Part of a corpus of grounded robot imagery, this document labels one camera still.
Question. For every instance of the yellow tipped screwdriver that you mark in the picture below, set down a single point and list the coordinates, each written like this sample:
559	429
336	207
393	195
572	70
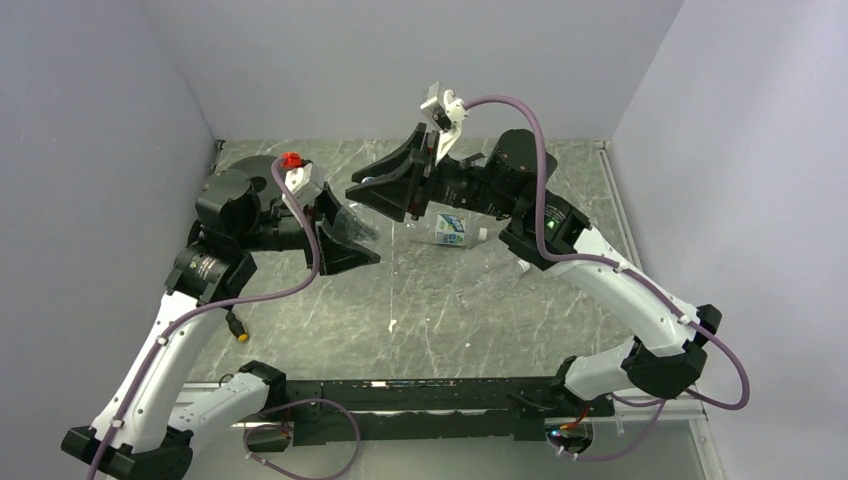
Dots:
236	327

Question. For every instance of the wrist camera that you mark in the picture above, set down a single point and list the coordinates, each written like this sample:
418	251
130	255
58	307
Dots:
303	178
447	113

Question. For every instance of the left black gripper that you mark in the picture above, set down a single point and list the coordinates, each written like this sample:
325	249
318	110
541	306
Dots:
334	257

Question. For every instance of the black spool disc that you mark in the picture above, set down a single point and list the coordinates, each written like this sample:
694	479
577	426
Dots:
248	169

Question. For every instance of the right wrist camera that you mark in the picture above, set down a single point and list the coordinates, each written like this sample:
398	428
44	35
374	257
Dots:
447	113

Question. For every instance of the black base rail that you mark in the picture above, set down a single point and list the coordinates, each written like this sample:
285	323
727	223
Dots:
521	408

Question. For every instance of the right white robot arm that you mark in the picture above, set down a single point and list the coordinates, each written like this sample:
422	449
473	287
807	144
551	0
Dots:
666	354

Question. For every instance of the labelled water bottle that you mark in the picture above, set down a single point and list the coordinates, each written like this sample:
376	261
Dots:
445	229

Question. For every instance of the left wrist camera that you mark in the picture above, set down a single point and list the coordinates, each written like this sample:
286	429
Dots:
303	178

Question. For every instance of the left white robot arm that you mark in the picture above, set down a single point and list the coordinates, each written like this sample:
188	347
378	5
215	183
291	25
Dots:
141	433

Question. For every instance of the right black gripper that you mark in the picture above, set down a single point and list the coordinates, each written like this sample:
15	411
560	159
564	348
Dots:
410	189

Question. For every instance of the clear bottle white cap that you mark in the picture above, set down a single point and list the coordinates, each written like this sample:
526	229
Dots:
503	264

